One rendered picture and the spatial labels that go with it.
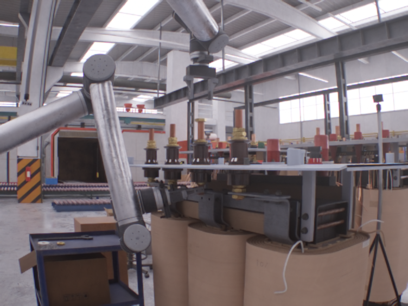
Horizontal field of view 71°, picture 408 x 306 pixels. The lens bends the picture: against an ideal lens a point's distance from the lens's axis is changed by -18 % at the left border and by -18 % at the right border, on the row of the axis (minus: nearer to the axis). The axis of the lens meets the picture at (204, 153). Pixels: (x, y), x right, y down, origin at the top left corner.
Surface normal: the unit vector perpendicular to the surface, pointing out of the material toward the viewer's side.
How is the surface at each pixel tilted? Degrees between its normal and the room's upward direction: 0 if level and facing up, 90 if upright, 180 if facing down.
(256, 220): 90
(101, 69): 73
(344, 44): 90
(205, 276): 90
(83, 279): 90
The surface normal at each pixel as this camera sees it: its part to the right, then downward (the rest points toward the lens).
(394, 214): -0.07, -0.04
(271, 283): -0.84, -0.02
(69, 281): 0.56, -0.03
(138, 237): 0.29, -0.32
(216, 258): -0.54, -0.03
